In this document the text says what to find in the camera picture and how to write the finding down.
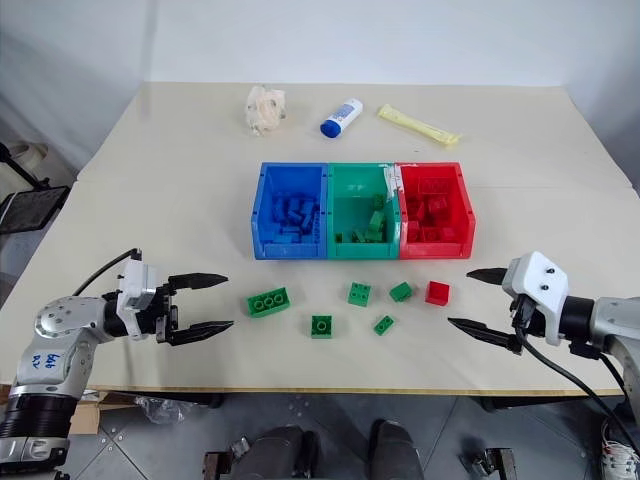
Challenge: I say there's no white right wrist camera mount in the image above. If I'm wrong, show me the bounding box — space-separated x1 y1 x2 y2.
501 250 572 347

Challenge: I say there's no red plastic bin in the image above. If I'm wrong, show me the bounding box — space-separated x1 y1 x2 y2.
394 160 476 261

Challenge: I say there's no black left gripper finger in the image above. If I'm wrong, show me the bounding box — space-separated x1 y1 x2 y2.
167 272 230 294
165 320 236 348

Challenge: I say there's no cardboard box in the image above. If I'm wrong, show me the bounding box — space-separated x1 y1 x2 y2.
68 391 147 436

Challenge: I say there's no heap of red bricks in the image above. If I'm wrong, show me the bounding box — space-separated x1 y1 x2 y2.
403 192 459 245

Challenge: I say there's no white bottle with blue cap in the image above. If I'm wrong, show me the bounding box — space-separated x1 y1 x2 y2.
319 97 365 139

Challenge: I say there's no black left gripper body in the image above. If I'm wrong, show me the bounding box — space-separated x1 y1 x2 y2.
149 281 181 345

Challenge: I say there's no long pale yellow packet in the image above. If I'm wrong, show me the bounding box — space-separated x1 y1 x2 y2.
376 103 462 150

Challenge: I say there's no heap of blue bricks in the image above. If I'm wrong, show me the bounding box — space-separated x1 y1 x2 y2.
268 193 322 245

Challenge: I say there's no green four-stud square brick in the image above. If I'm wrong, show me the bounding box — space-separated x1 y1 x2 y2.
347 281 374 306

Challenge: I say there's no black mesh stand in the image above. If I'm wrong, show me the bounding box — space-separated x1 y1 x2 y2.
0 141 72 237

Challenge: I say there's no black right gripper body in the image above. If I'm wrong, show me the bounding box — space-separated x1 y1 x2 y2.
507 294 547 354

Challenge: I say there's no green plastic bin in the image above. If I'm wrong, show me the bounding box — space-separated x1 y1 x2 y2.
325 161 404 262

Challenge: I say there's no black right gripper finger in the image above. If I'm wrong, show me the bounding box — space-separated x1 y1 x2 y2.
446 316 518 352
465 267 510 287

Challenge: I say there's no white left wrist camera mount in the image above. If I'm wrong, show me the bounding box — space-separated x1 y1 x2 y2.
115 257 161 342

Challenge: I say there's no black table foot bar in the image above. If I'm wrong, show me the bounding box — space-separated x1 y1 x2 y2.
481 394 622 414

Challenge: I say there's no white sneaker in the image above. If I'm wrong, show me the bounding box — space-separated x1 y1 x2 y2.
598 438 640 480

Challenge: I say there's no blue plastic bin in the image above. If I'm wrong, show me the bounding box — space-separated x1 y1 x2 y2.
248 160 332 261

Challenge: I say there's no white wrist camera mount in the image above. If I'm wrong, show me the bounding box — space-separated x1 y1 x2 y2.
115 257 161 342
501 250 572 347

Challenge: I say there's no white torn label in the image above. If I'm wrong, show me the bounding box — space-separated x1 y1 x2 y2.
381 164 406 195

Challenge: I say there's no dark rounded shape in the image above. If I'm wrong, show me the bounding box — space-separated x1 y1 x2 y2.
368 418 432 480
231 424 322 480

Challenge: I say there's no long green six-stud brick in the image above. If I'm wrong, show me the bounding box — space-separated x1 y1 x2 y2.
245 286 292 319

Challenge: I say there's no clear crumpled plastic bag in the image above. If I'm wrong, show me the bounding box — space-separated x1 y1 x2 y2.
131 394 194 427

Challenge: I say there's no green brick lying tilted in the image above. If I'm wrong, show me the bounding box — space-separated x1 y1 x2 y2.
388 281 416 304

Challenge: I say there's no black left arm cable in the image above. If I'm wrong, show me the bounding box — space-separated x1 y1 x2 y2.
72 247 144 297

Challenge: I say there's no green brick, single round stud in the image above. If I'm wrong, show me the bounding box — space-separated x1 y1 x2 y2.
310 314 335 340

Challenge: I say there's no red square brick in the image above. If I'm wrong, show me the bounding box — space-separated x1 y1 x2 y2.
424 280 451 306

